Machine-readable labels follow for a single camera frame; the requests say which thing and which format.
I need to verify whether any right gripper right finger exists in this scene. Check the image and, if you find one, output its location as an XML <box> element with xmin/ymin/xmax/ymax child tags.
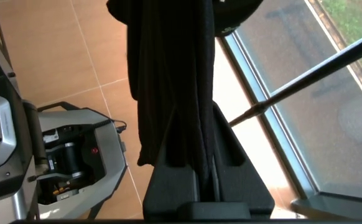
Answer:
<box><xmin>212</xmin><ymin>101</ymin><xmax>276</xmax><ymax>218</ymax></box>

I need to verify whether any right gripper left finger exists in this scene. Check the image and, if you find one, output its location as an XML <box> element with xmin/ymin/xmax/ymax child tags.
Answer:
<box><xmin>142</xmin><ymin>161</ymin><xmax>201</xmax><ymax>218</ymax></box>

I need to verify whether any black clothes rack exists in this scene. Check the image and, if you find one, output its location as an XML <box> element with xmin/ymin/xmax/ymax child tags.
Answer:
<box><xmin>229</xmin><ymin>27</ymin><xmax>362</xmax><ymax>128</ymax></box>

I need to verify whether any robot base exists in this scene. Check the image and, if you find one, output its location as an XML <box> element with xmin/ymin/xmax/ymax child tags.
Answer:
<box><xmin>0</xmin><ymin>0</ymin><xmax>129</xmax><ymax>220</ymax></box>

